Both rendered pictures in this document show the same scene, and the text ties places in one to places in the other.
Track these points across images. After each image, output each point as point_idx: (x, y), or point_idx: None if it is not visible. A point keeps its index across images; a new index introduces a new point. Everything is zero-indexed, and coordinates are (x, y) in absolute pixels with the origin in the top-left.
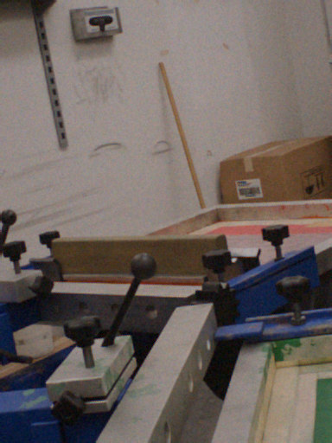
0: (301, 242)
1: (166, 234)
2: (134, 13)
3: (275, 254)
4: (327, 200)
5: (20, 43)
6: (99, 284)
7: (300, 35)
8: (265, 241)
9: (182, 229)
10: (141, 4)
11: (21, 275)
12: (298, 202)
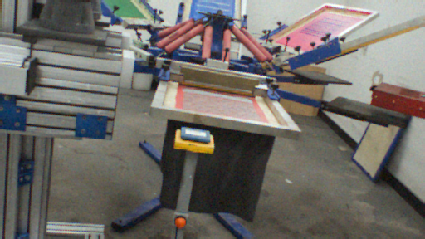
0: (193, 105)
1: (279, 117)
2: None
3: (194, 100)
4: (216, 116)
5: None
6: (193, 65)
7: None
8: (215, 109)
9: (281, 121)
10: None
11: (209, 59)
12: (235, 119)
